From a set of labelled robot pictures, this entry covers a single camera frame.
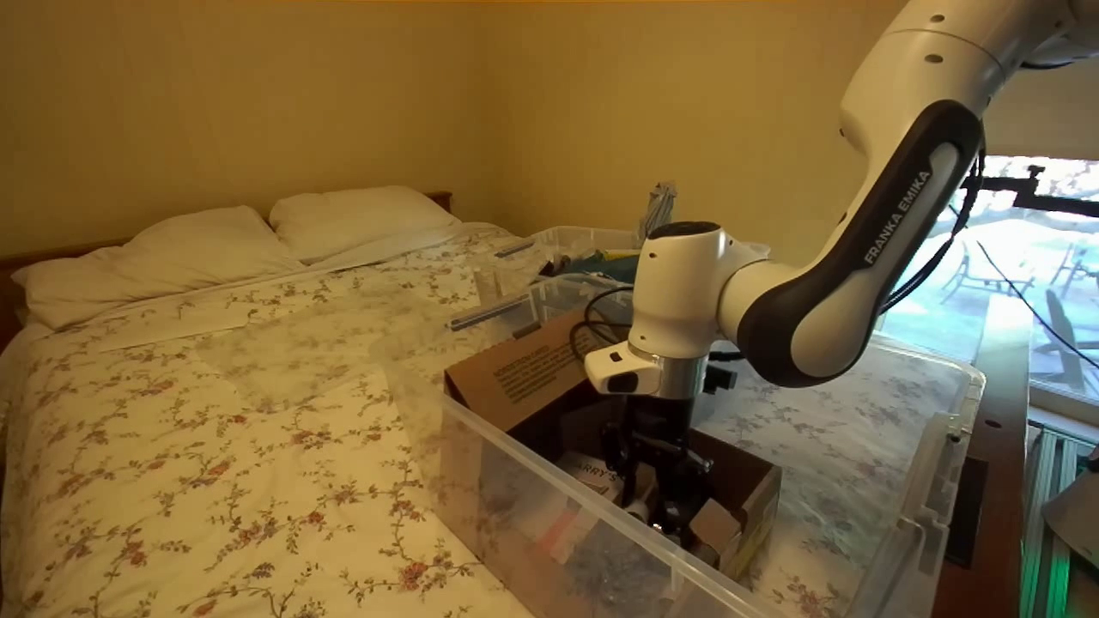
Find clear plastic bin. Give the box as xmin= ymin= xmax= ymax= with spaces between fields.
xmin=479 ymin=219 xmax=771 ymax=359
xmin=438 ymin=312 xmax=984 ymax=618

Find white pillow far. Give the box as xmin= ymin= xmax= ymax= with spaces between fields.
xmin=267 ymin=186 xmax=458 ymax=265

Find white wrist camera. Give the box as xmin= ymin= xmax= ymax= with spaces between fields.
xmin=584 ymin=344 xmax=660 ymax=395

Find clear plastic bin left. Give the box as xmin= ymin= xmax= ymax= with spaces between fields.
xmin=438 ymin=312 xmax=984 ymax=618

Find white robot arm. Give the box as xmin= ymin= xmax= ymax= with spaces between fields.
xmin=584 ymin=0 xmax=1099 ymax=520

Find white pillow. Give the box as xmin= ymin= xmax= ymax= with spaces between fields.
xmin=15 ymin=207 xmax=304 ymax=329
xmin=267 ymin=186 xmax=458 ymax=265

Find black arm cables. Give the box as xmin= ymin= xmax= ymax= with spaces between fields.
xmin=881 ymin=134 xmax=1099 ymax=382

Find brown cardboard box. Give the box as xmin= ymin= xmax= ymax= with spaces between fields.
xmin=442 ymin=312 xmax=781 ymax=576

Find clear zip pouch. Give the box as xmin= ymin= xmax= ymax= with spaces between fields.
xmin=638 ymin=182 xmax=678 ymax=237

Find wooden bed footboard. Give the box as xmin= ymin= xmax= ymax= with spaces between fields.
xmin=935 ymin=296 xmax=1035 ymax=618

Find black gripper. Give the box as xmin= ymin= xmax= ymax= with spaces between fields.
xmin=602 ymin=398 xmax=711 ymax=517

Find clear plastic bin right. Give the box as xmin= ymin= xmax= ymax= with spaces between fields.
xmin=479 ymin=219 xmax=771 ymax=359

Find floral bedspread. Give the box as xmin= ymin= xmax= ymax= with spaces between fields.
xmin=4 ymin=232 xmax=523 ymax=618

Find white pillow near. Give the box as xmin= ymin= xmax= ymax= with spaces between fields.
xmin=15 ymin=207 xmax=304 ymax=329

